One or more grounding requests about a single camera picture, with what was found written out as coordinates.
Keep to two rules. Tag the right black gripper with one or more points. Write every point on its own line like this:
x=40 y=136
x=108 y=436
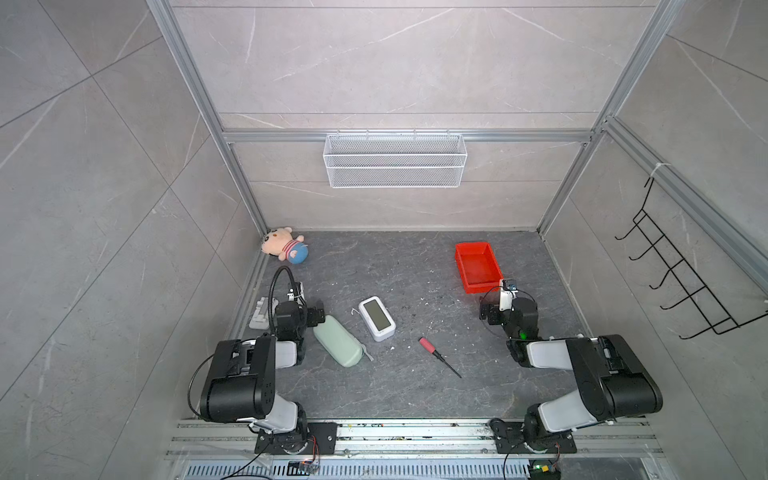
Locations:
x=492 y=312

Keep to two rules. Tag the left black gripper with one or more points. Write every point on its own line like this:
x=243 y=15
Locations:
x=314 y=313

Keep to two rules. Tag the red handled screwdriver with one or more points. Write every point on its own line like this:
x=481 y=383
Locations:
x=431 y=349

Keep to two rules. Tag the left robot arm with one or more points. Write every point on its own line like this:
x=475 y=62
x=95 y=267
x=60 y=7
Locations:
x=240 y=386

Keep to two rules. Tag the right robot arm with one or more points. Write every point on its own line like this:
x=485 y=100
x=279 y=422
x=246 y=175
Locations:
x=611 y=381

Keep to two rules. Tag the red plastic bin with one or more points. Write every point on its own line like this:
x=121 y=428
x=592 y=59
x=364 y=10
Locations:
x=477 y=266

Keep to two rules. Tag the small white plastic block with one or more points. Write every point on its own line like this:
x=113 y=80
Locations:
x=259 y=319

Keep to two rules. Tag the white digital clock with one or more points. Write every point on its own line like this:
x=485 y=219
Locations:
x=377 y=318

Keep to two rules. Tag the pink plush pig toy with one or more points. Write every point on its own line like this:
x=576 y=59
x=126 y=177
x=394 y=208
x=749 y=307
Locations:
x=281 y=243

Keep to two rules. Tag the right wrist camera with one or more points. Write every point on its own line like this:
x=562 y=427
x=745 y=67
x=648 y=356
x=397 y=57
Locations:
x=507 y=294

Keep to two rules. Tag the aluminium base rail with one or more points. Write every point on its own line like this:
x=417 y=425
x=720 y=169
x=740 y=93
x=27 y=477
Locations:
x=414 y=438

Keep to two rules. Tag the white wire mesh basket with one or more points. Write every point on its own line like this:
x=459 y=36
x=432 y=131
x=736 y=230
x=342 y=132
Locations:
x=358 y=161

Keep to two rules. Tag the black wire hook rack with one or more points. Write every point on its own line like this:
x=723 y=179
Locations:
x=695 y=290

